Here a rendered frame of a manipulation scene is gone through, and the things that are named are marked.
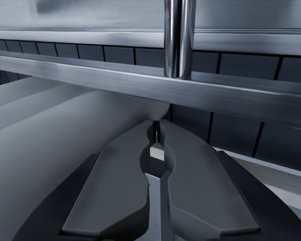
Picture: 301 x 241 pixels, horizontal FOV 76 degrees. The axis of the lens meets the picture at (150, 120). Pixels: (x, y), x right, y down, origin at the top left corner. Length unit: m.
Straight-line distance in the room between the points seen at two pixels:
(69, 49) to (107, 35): 0.06
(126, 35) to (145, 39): 0.02
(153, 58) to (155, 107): 0.05
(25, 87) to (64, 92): 0.05
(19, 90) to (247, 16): 0.21
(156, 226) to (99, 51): 0.26
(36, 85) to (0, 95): 0.03
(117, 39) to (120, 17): 0.06
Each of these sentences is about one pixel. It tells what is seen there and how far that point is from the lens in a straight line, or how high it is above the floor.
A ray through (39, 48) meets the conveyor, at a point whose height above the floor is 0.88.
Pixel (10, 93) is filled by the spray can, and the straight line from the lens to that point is 0.20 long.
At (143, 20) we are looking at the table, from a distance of 0.24.
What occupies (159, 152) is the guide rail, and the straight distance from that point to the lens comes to 0.17.
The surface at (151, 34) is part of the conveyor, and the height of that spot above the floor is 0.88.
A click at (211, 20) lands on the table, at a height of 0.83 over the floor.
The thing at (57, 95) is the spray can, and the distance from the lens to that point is 0.17.
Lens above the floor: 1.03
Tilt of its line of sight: 48 degrees down
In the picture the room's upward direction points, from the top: 131 degrees counter-clockwise
